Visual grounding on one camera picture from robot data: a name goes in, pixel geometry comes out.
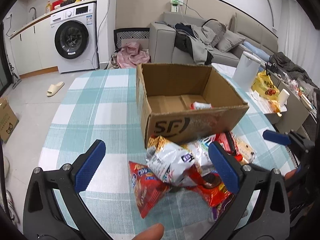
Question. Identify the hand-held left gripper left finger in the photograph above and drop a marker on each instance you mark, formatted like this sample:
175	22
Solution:
90	162

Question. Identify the white tray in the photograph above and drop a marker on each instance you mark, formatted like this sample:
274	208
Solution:
262	102

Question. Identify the person's left hand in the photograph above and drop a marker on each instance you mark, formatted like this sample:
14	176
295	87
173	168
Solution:
150	232

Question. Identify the red box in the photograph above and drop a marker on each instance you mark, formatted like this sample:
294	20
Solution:
58	3

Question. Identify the orange snack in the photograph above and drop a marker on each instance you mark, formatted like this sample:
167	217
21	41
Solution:
275	106

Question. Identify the beige slipper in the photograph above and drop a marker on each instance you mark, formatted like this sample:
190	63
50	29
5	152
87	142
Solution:
55	88

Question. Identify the brown cardboard box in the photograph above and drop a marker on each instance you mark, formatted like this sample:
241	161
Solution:
175	130

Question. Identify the white red snack packet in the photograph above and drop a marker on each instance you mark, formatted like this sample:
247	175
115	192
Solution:
201	105

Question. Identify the beige snack packet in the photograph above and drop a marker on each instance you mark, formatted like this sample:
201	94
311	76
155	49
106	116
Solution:
246	150

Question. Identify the grey floor mop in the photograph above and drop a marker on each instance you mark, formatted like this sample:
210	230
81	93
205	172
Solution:
15	78

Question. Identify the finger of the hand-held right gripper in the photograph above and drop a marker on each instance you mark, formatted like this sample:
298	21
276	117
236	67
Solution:
275	137

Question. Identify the pink cloth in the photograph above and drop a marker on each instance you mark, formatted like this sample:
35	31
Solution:
132	56

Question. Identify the printed cardboard carton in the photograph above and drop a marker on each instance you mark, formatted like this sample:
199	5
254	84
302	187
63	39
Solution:
7	120

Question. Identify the red biscuit bag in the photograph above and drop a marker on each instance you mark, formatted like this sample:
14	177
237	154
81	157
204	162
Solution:
147	192

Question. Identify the person's right hand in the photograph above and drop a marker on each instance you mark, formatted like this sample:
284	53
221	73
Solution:
290	177

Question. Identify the white colourful snack packet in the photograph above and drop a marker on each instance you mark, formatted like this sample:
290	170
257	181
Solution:
200	146

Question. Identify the white washing machine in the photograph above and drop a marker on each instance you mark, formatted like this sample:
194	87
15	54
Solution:
85	55

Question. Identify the white cylindrical appliance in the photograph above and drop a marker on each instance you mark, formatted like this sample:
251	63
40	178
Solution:
246	71

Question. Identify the metal faucet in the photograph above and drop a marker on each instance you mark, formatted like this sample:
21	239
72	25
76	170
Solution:
33	11

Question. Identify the purple snack packet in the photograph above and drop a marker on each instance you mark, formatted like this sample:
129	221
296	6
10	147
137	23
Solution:
221	208

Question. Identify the grey sofa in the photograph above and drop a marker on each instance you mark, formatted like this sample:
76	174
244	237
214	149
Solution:
162	45

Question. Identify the yellow plastic bag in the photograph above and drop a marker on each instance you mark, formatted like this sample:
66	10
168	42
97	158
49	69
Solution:
263	85

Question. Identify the teal checked tablecloth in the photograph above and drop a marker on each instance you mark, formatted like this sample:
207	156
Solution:
100	105

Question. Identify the grey jacket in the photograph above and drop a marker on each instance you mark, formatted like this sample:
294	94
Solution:
203	42

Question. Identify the dark clothing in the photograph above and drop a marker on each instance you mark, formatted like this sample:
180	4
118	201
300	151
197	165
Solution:
183	41

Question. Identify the white sneaker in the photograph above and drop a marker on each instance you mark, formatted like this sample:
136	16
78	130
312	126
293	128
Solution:
10	205

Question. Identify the red chocolate cookie bag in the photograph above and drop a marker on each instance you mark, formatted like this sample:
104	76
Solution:
210	192

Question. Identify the white noodle snack bag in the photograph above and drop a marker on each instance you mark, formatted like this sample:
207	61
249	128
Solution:
170	162

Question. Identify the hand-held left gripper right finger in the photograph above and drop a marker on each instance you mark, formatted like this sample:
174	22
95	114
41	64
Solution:
225	167

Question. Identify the grey side table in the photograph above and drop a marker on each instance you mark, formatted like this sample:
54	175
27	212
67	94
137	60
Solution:
292	115

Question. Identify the yellow oil bottle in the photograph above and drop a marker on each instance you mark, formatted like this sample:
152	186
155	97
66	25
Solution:
48	8

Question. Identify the grey cushion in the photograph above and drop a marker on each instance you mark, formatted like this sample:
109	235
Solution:
216	26
230	41

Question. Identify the dark green jacket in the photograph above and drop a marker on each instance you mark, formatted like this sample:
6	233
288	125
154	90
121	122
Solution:
292	67

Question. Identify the light blue pillow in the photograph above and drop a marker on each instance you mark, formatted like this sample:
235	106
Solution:
256	51

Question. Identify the white paper cup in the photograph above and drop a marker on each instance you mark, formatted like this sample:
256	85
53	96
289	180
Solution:
284	97

